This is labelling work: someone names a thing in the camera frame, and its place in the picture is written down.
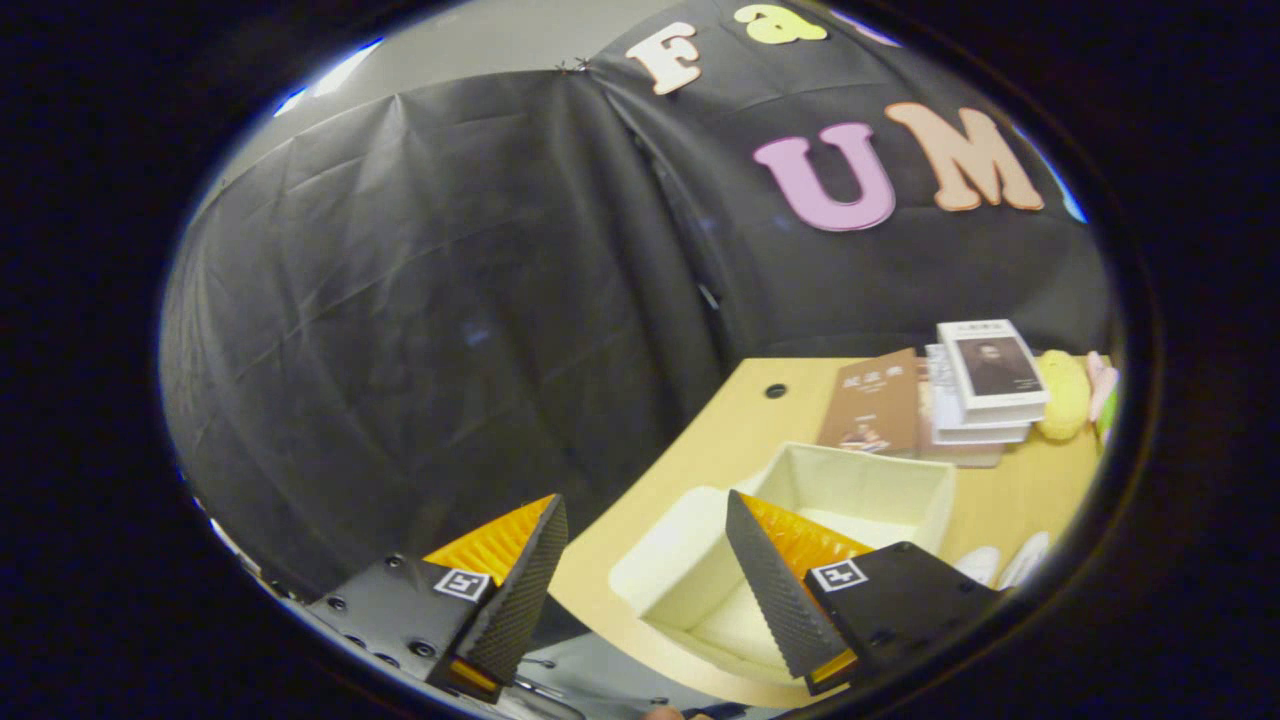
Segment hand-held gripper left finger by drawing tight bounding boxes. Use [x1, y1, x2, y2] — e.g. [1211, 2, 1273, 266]
[305, 493, 569, 704]

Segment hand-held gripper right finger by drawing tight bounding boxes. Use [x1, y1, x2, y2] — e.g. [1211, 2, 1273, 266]
[725, 490, 1001, 696]

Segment foldable fabric storage box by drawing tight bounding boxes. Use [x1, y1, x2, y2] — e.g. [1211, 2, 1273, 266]
[608, 442, 956, 691]

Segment white striped canvas shoe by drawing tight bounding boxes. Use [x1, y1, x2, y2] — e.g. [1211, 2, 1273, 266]
[1000, 530, 1051, 591]
[955, 545, 1002, 588]

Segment brown cover book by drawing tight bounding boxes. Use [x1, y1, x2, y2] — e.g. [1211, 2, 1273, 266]
[817, 348, 921, 456]

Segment white patterned cover book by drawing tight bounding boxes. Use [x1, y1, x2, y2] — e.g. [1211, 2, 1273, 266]
[925, 345, 1032, 445]

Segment white portrait cover book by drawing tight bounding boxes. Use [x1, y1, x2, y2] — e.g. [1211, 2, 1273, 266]
[937, 319, 1051, 425]

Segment black backdrop cloth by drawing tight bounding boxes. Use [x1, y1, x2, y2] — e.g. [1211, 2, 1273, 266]
[160, 0, 1113, 601]

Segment yellow plush toy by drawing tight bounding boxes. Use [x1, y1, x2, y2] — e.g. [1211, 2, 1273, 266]
[1035, 350, 1093, 442]

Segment pink and green plush toy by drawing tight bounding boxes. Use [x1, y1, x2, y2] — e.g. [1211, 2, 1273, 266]
[1085, 350, 1119, 446]

